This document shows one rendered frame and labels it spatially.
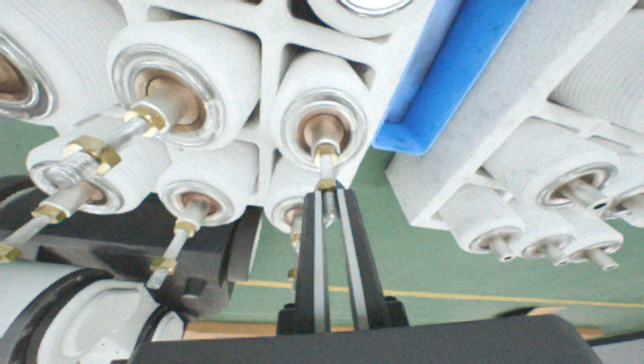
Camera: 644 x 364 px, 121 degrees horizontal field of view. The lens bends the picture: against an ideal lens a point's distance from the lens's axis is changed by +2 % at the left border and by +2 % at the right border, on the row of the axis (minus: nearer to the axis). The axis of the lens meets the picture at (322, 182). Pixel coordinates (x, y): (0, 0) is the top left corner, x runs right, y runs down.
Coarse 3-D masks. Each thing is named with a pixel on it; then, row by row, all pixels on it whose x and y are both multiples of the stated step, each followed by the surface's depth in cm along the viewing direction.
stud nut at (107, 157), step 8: (80, 136) 8; (88, 136) 9; (72, 144) 8; (80, 144) 8; (88, 144) 8; (96, 144) 9; (104, 144) 9; (64, 152) 8; (72, 152) 8; (88, 152) 8; (96, 152) 8; (104, 152) 9; (112, 152) 9; (96, 160) 9; (104, 160) 9; (112, 160) 9; (120, 160) 9; (104, 168) 9; (112, 168) 9
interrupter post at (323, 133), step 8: (320, 128) 15; (328, 128) 15; (312, 136) 15; (320, 136) 14; (328, 136) 14; (336, 136) 15; (312, 144) 14; (320, 144) 14; (336, 144) 14; (312, 152) 14
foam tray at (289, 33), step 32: (128, 0) 15; (160, 0) 15; (192, 0) 16; (224, 0) 16; (256, 0) 24; (288, 0) 17; (256, 32) 17; (288, 32) 17; (320, 32) 17; (416, 32) 18; (288, 64) 28; (352, 64) 29; (384, 64) 19; (384, 96) 21; (64, 128) 22; (256, 128) 24; (256, 192) 31
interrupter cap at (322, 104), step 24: (312, 96) 14; (336, 96) 14; (288, 120) 15; (312, 120) 16; (336, 120) 16; (360, 120) 15; (288, 144) 17; (360, 144) 17; (312, 168) 18; (336, 168) 18
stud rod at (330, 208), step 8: (320, 160) 13; (328, 160) 13; (320, 168) 12; (328, 168) 12; (320, 176) 12; (328, 176) 11; (328, 192) 10; (328, 200) 10; (336, 200) 10; (328, 208) 9; (336, 208) 10; (328, 216) 10; (336, 216) 10
